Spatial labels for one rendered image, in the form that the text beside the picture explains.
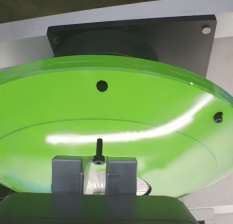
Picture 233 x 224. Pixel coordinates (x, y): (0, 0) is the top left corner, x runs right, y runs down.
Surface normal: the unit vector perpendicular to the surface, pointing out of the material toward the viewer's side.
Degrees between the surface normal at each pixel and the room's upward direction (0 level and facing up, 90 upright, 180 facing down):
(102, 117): 23
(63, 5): 0
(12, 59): 0
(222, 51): 0
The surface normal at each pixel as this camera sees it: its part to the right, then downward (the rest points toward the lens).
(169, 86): 0.14, 0.54
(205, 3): -0.17, -0.55
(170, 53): 0.00, 0.83
